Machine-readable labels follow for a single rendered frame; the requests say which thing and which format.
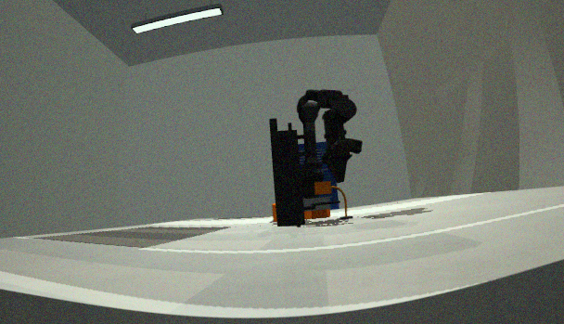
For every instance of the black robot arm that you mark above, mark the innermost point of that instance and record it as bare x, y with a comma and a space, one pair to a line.
342, 109

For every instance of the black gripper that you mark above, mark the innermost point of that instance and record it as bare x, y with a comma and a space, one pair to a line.
337, 151

